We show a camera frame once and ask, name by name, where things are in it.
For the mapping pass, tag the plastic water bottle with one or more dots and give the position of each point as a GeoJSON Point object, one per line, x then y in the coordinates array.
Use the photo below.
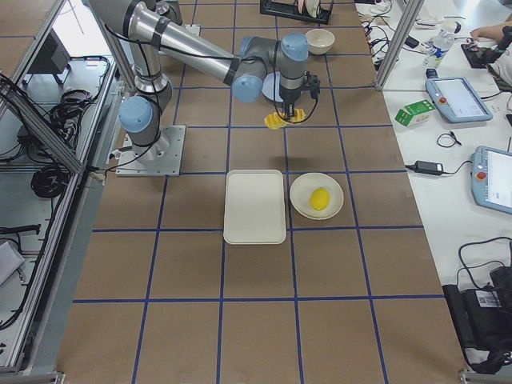
{"type": "Point", "coordinates": [438, 46]}

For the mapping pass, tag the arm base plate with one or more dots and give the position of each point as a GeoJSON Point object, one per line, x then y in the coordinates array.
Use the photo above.
{"type": "Point", "coordinates": [162, 159]}
{"type": "Point", "coordinates": [193, 28]}

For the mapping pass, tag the person forearm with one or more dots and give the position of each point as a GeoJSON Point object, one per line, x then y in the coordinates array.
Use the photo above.
{"type": "Point", "coordinates": [494, 32]}

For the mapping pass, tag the cream plate in rack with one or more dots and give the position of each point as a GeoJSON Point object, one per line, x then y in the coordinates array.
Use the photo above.
{"type": "Point", "coordinates": [312, 7]}

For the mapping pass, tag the cream bowl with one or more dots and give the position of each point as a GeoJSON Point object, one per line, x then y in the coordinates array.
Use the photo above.
{"type": "Point", "coordinates": [319, 41]}

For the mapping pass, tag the far teach pendant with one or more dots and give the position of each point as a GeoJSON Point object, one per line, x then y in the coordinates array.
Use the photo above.
{"type": "Point", "coordinates": [456, 100]}

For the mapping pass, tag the near teach pendant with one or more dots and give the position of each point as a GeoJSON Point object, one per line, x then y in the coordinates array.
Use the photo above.
{"type": "Point", "coordinates": [491, 178]}

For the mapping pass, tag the black power adapter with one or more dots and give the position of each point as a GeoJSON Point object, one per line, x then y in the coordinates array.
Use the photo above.
{"type": "Point", "coordinates": [431, 168]}

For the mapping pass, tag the teach pendant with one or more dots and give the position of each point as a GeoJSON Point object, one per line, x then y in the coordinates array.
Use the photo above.
{"type": "Point", "coordinates": [456, 100]}
{"type": "Point", "coordinates": [491, 178]}

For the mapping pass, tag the green white carton box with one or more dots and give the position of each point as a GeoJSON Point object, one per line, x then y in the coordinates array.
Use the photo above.
{"type": "Point", "coordinates": [414, 113]}

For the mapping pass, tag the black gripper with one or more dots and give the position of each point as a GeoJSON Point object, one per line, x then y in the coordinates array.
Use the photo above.
{"type": "Point", "coordinates": [288, 98]}

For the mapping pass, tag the white rectangular tray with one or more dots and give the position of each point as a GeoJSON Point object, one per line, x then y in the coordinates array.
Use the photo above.
{"type": "Point", "coordinates": [254, 208]}

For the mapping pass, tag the sliced bread loaf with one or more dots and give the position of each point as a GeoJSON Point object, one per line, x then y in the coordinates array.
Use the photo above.
{"type": "Point", "coordinates": [278, 120]}

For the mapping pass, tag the blue plate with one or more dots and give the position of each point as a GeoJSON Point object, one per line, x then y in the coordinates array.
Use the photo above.
{"type": "Point", "coordinates": [270, 88]}

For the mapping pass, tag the yellow lemon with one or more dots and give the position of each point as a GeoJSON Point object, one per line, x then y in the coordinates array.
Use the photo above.
{"type": "Point", "coordinates": [319, 199]}

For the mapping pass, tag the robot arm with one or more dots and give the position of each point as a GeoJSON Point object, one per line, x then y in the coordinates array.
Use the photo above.
{"type": "Point", "coordinates": [212, 86]}

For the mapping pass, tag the cream plate with lemon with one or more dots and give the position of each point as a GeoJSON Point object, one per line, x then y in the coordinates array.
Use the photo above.
{"type": "Point", "coordinates": [302, 188]}

